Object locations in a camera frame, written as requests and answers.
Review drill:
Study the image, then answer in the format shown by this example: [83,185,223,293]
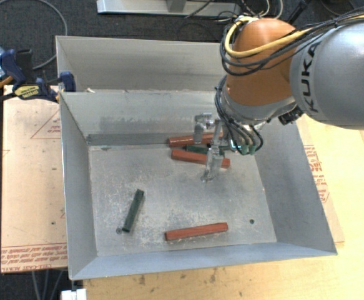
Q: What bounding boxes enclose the grey metal bin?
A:
[55,35,339,281]

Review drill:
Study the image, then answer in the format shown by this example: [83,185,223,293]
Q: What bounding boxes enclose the red-brown flat block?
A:
[167,133,224,148]
[170,148,232,169]
[164,222,230,243]

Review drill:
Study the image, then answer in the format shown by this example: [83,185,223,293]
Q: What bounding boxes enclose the dark green flat block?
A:
[121,188,146,234]
[185,144,227,156]

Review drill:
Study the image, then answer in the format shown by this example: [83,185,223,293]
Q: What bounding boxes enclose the brown cardboard board, red print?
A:
[0,84,347,274]

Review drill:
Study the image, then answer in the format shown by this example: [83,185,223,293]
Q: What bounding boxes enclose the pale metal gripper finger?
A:
[193,112,215,146]
[200,146,224,183]

